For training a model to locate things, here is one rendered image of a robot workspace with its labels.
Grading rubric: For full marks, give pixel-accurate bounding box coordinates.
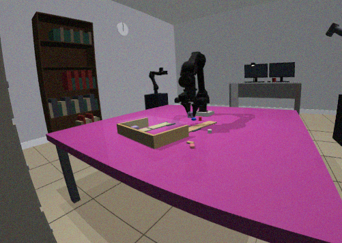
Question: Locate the tan strip with purple zigzag lines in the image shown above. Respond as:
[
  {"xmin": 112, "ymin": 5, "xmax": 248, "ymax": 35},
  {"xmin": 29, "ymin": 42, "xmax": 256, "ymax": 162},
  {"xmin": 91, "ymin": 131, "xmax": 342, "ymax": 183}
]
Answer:
[{"xmin": 188, "ymin": 121, "xmax": 217, "ymax": 132}]

